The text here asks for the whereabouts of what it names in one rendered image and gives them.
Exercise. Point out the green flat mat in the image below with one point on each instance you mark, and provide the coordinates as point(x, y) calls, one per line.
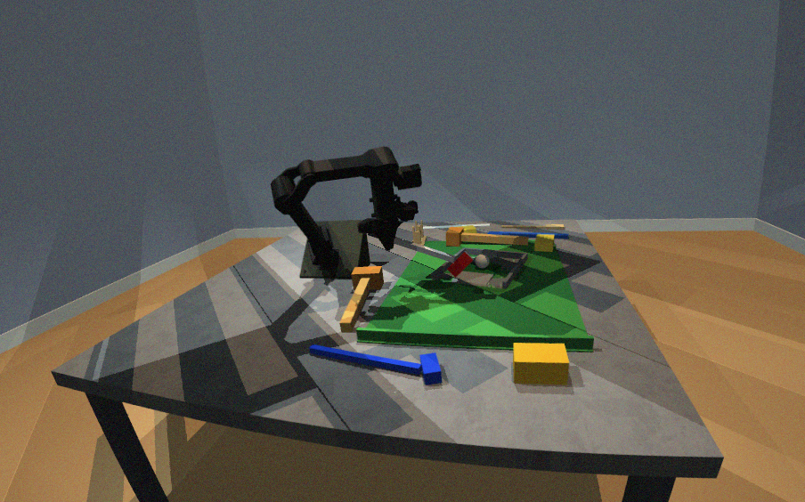
point(538, 301)

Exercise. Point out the white golf ball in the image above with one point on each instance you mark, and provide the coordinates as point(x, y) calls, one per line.
point(482, 261)

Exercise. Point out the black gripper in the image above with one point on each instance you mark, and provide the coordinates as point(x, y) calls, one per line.
point(384, 224)

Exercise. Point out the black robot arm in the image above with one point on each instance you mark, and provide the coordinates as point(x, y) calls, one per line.
point(379, 165)

